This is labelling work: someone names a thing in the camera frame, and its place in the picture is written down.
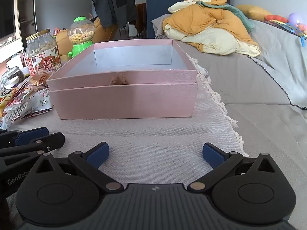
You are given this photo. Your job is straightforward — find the plastic peanut jar red label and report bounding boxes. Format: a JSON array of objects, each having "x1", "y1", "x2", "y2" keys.
[{"x1": 25, "y1": 29, "x2": 62, "y2": 77}]

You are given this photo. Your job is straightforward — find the television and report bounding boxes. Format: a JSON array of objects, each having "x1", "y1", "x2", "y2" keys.
[{"x1": 0, "y1": 0, "x2": 18, "y2": 40}]

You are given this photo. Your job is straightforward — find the bread packet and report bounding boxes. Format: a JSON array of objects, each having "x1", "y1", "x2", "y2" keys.
[{"x1": 30, "y1": 70, "x2": 57, "y2": 88}]

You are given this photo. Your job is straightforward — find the white shelf unit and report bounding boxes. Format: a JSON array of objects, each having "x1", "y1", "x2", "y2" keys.
[{"x1": 14, "y1": 0, "x2": 36, "y2": 53}]

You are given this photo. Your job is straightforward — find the dark jacket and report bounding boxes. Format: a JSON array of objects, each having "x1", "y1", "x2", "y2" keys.
[{"x1": 91, "y1": 0, "x2": 138, "y2": 28}]

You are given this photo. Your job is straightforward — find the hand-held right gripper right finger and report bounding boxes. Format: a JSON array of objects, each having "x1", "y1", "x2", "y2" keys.
[{"x1": 187, "y1": 142, "x2": 277, "y2": 192}]

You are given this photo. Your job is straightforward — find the purple toy ball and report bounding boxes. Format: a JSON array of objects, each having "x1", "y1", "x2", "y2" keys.
[{"x1": 288, "y1": 13, "x2": 304, "y2": 26}]

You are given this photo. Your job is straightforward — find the blue cabinet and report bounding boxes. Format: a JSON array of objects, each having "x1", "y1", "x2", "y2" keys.
[{"x1": 146, "y1": 0, "x2": 190, "y2": 39}]

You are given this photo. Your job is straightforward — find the pink cardboard box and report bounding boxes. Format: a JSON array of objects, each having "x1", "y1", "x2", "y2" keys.
[{"x1": 46, "y1": 39, "x2": 198, "y2": 90}]

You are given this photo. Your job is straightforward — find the glass jar dark contents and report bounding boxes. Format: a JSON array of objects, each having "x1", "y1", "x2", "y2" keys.
[{"x1": 1, "y1": 66, "x2": 26, "y2": 90}]

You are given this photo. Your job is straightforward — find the grey sofa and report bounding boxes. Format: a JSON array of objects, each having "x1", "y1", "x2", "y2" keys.
[{"x1": 151, "y1": 13, "x2": 307, "y2": 221}]

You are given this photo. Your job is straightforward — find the orange and cream quilt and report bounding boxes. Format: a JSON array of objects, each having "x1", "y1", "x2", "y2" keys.
[{"x1": 163, "y1": 0, "x2": 261, "y2": 57}]

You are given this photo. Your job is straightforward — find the green candy dispenser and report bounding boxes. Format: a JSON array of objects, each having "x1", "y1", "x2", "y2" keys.
[{"x1": 67, "y1": 17, "x2": 96, "y2": 58}]

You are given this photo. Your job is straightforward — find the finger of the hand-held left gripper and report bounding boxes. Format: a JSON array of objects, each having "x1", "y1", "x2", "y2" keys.
[
  {"x1": 0, "y1": 127, "x2": 50, "y2": 148},
  {"x1": 0, "y1": 132, "x2": 66, "y2": 167}
]

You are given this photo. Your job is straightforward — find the yellow snack packet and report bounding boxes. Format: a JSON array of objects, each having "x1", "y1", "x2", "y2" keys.
[{"x1": 0, "y1": 92, "x2": 12, "y2": 120}]

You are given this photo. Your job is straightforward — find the white snack packet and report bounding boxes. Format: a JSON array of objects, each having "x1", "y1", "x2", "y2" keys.
[{"x1": 5, "y1": 88, "x2": 54, "y2": 125}]

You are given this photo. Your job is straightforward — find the green-grey cloth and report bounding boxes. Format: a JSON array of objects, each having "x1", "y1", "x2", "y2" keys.
[{"x1": 195, "y1": 1, "x2": 255, "y2": 31}]

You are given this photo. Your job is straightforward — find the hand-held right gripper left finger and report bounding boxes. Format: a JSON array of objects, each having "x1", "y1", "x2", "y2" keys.
[{"x1": 36, "y1": 142, "x2": 124, "y2": 192}]

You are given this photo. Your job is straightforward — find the red plush toy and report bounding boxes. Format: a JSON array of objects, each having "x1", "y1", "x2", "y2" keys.
[{"x1": 265, "y1": 15, "x2": 288, "y2": 23}]

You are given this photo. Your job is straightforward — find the cookie print snack packet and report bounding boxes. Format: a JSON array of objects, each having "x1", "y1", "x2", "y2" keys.
[{"x1": 3, "y1": 79, "x2": 36, "y2": 108}]

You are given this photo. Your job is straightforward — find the yellow pillow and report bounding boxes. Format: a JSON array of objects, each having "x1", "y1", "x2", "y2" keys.
[{"x1": 236, "y1": 4, "x2": 272, "y2": 21}]

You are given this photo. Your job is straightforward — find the colourful toy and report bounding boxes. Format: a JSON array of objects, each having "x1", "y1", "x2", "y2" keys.
[{"x1": 285, "y1": 21, "x2": 307, "y2": 47}]

